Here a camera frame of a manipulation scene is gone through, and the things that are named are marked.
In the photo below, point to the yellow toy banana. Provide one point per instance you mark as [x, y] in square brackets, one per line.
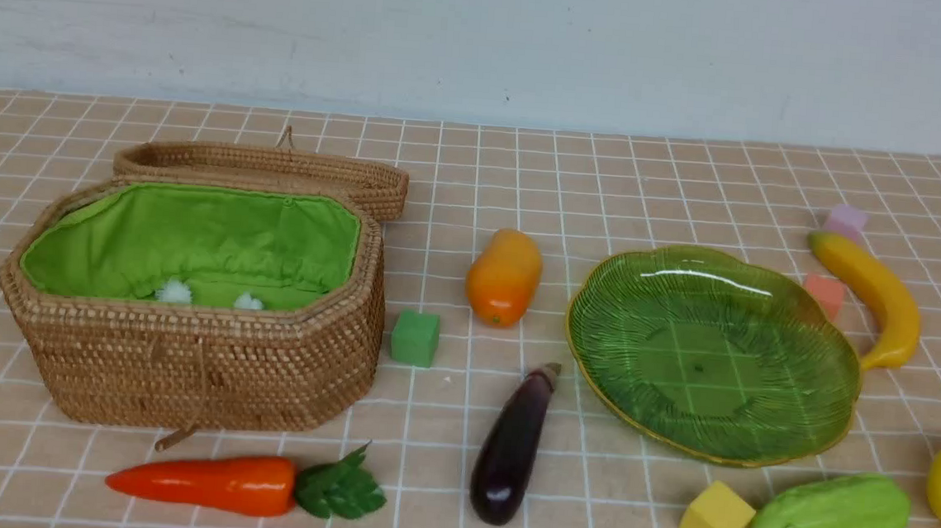
[894, 309]

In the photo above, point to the green glass leaf plate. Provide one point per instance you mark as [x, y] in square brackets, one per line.
[722, 360]

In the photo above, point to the woven rattan basket lid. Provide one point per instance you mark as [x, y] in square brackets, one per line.
[380, 189]

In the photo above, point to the yellow foam cube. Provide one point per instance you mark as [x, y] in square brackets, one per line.
[718, 507]

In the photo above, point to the green fabric basket liner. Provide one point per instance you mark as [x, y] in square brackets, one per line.
[225, 247]

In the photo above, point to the lilac foam cube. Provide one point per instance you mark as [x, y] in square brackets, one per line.
[846, 221]

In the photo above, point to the orange toy mango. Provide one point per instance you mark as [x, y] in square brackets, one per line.
[501, 283]

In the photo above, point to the purple toy eggplant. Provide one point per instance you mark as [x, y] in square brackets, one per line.
[504, 465]

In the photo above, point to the green toy cucumber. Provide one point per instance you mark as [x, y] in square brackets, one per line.
[868, 500]

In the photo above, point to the woven rattan basket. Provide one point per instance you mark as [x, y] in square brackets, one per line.
[174, 365]

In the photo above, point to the pink foam cube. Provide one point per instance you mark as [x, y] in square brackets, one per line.
[828, 292]

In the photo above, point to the orange toy carrot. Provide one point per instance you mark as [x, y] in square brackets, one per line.
[258, 486]

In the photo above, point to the green foam cube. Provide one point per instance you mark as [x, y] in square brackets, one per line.
[415, 338]

